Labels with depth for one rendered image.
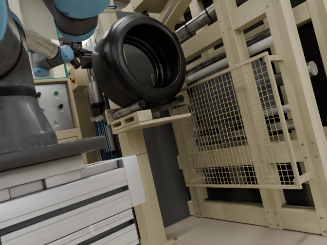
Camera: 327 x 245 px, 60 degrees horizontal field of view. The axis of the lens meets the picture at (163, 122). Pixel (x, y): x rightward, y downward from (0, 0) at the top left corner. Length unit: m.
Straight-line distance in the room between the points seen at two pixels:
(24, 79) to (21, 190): 0.17
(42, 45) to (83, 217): 0.97
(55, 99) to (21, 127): 1.72
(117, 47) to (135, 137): 0.64
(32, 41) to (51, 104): 0.90
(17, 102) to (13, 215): 0.16
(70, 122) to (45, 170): 1.71
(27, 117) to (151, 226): 1.60
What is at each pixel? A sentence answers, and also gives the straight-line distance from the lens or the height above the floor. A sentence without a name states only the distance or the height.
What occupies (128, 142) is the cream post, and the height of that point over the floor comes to 0.72.
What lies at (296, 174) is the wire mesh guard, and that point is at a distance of 1.55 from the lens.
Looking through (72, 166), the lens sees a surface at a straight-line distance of 0.48.
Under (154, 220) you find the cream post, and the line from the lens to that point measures 1.99.
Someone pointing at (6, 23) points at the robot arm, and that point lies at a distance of 0.38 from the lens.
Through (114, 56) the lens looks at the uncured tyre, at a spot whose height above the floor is 1.17.
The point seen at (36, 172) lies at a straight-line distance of 0.46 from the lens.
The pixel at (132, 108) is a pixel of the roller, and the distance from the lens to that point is 1.61.
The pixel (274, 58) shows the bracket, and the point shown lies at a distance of 1.62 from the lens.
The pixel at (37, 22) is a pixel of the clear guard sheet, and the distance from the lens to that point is 2.33.
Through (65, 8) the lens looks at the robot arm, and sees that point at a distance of 0.42.
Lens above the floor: 0.69
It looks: 3 degrees up
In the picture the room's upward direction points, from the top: 13 degrees counter-clockwise
